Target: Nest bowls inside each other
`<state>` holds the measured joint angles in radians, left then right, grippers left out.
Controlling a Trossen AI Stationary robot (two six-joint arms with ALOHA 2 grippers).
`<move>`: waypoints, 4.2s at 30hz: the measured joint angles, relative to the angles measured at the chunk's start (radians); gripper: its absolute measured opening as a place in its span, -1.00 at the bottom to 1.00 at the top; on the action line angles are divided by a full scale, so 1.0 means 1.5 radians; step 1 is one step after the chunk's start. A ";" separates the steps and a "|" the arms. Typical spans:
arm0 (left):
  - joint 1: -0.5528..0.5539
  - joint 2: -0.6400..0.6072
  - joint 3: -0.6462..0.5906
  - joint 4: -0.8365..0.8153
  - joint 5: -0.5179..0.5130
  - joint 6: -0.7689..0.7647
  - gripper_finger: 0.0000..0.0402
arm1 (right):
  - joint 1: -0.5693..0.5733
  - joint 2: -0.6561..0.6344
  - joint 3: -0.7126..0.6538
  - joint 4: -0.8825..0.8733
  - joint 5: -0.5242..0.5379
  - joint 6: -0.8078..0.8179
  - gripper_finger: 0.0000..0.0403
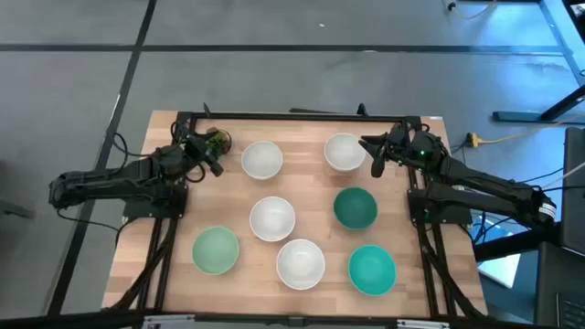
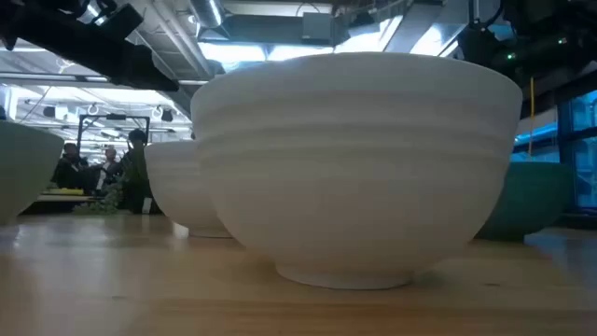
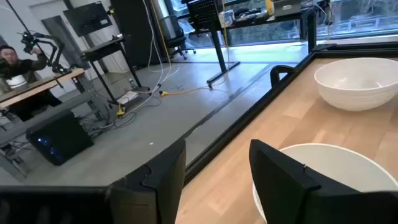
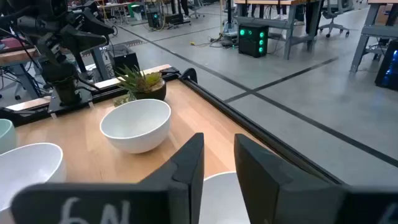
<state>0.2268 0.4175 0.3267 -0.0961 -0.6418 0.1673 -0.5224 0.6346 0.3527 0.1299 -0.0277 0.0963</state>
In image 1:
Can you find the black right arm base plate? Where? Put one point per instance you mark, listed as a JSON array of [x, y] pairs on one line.
[[452, 217]]

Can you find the white blue floor sheet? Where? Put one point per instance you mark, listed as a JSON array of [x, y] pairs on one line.
[[503, 269]]

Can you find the black desk leg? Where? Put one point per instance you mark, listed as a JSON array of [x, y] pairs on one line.
[[555, 109]]

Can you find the black aluminium table frame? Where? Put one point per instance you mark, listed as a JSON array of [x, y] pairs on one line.
[[297, 117]]

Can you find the black computer monitor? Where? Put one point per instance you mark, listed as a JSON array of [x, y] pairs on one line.
[[575, 192]]

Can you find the silver corner bracket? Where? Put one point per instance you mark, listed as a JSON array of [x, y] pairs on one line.
[[166, 321], [422, 324]]

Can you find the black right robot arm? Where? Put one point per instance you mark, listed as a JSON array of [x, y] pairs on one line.
[[484, 180]]

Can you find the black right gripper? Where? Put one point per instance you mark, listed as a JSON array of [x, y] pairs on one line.
[[398, 144]]

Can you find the teal bowl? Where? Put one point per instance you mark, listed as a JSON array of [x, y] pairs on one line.
[[372, 270]]

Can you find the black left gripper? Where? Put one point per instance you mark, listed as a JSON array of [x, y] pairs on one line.
[[194, 150]]

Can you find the white bowl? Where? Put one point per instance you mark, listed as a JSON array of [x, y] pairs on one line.
[[272, 218], [343, 153], [262, 160], [301, 264]]

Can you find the small potted green plant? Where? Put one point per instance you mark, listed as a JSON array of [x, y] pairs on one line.
[[221, 142]]

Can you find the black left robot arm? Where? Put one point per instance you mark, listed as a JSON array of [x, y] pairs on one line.
[[114, 180]]

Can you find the black frame bracket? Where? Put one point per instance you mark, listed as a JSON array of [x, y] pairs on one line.
[[362, 109], [206, 110]]

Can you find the black keyboard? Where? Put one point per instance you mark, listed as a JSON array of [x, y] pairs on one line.
[[572, 313]]

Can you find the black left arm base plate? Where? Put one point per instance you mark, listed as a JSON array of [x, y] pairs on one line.
[[137, 211]]

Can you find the dark green bowl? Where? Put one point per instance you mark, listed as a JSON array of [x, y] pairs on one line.
[[355, 208]]

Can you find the yellow power plug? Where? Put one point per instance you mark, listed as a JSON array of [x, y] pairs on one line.
[[473, 139]]

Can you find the light green bowl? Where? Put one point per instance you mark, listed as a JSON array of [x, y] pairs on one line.
[[215, 250]]

